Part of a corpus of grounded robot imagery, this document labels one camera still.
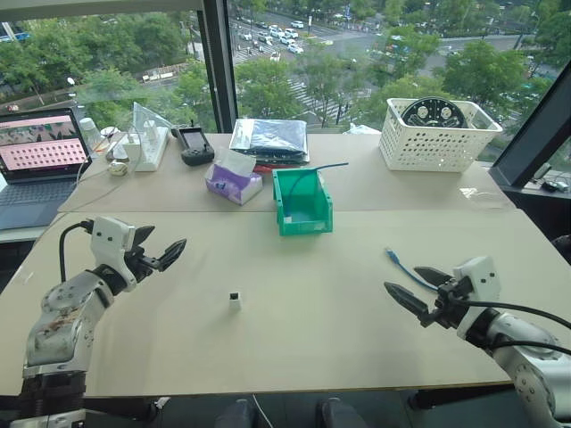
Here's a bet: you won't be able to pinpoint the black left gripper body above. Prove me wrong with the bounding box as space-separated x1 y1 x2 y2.
125 244 161 284

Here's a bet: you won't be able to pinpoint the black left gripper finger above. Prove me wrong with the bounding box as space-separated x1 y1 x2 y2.
155 238 188 272
133 225 156 247

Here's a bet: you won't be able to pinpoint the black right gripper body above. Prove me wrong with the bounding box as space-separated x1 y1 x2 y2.
418 276 474 330

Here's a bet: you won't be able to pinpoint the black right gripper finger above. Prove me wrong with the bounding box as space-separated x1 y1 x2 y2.
383 281 437 321
413 266 455 287

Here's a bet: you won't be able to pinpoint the white power strip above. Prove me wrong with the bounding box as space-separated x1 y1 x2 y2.
128 126 171 173

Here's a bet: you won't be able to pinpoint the purple tissue box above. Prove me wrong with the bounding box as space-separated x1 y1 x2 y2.
203 147 265 207

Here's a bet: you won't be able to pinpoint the clear plastic wrapper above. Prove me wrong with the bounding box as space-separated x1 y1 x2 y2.
460 185 504 211

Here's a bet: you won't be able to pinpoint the black handheld remote controller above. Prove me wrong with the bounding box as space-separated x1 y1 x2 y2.
170 125 216 168

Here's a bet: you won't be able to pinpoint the clear plastic cup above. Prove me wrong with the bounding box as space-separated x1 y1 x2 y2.
79 117 103 151

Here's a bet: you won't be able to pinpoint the clear triangular plastic bag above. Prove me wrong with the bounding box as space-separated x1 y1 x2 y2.
131 101 173 136

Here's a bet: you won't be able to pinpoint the white perforated plastic basket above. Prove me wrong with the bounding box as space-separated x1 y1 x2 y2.
378 97 504 173

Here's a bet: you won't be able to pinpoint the green plastic bin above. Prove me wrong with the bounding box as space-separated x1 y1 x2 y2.
271 167 335 237

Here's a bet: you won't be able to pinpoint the open laptop with pink screen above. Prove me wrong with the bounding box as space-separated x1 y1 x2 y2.
0 107 94 232

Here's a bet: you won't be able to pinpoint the red flat package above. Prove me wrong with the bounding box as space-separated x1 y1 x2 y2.
252 162 310 176

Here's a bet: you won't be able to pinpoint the small gadgets on window sill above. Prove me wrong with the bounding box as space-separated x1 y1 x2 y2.
529 175 571 193

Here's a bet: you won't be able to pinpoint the stack of dark packaged bags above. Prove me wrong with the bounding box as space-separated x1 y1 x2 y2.
228 118 310 168

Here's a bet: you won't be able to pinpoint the black round circuit disc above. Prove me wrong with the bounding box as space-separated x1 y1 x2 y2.
401 97 469 130

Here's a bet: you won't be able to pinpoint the white crumpled plastic bag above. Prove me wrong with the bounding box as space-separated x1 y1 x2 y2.
342 123 383 136

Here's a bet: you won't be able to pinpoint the dark slanted window beam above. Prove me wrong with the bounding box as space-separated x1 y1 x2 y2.
489 56 571 193

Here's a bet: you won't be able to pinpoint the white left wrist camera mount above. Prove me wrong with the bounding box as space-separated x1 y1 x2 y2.
90 216 137 293

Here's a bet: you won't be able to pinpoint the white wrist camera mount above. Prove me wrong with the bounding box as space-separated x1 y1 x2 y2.
90 216 137 293
451 255 503 341

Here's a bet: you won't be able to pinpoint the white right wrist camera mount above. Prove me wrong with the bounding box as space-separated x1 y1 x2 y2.
451 255 503 341

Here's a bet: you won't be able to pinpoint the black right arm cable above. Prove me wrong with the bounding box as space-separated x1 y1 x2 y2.
463 299 571 358

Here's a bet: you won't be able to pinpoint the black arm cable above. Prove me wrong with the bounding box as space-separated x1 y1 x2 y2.
463 299 571 358
58 218 95 283

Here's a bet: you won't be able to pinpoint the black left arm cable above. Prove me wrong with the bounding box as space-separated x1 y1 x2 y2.
58 218 95 283

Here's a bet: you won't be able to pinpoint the dark window frame pillar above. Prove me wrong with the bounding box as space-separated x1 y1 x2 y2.
194 0 238 134

